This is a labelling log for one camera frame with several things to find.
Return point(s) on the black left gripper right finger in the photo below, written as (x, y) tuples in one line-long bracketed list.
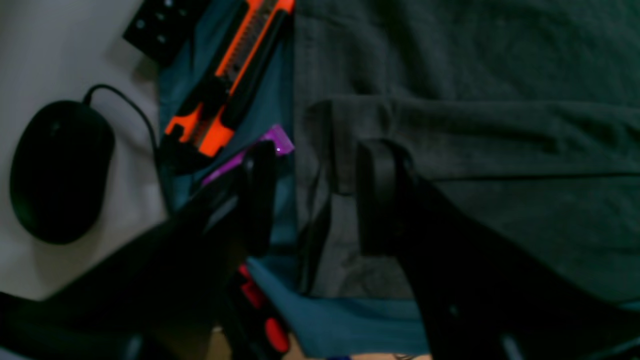
[(480, 296)]

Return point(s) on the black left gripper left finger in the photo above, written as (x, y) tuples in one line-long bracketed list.
[(174, 276)]

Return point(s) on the grey T-shirt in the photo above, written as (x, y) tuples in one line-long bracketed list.
[(523, 113)]

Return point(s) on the orange black tool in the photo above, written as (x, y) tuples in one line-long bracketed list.
[(252, 325)]

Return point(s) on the blue table cloth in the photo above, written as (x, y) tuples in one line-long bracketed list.
[(325, 327)]

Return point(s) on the black computer mouse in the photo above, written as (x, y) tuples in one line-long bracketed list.
[(59, 171)]

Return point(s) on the orange black utility knife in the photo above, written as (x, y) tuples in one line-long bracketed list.
[(212, 111)]

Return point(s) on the black remote control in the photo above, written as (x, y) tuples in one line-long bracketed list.
[(160, 28)]

